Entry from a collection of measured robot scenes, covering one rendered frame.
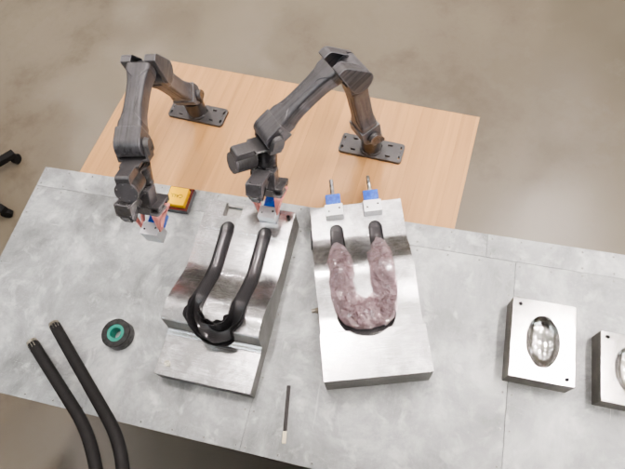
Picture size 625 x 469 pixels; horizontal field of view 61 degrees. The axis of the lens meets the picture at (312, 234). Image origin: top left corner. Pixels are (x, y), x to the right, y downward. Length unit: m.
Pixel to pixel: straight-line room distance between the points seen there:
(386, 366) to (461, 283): 0.35
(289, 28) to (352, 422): 2.38
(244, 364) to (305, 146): 0.72
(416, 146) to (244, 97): 0.61
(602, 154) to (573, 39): 0.73
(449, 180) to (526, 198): 1.00
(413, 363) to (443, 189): 0.56
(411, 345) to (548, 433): 0.38
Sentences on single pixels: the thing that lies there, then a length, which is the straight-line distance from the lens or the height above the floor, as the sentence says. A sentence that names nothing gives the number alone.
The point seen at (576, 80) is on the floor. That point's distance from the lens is 3.08.
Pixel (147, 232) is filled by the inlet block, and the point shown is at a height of 0.96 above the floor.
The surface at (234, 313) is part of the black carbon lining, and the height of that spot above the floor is 0.91.
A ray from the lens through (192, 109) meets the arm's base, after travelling 1.80.
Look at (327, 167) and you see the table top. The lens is 1.65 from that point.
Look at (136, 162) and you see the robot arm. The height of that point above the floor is 1.16.
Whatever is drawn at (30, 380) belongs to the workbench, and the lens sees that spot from 1.67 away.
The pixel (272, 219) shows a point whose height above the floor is 0.91.
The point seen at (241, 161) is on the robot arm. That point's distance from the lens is 1.32.
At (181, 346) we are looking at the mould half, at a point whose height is 0.86.
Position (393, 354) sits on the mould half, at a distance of 1.31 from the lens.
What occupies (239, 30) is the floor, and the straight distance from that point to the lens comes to 3.30.
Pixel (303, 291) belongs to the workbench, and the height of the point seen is 0.80.
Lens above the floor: 2.18
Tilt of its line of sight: 64 degrees down
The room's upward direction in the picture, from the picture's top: 13 degrees counter-clockwise
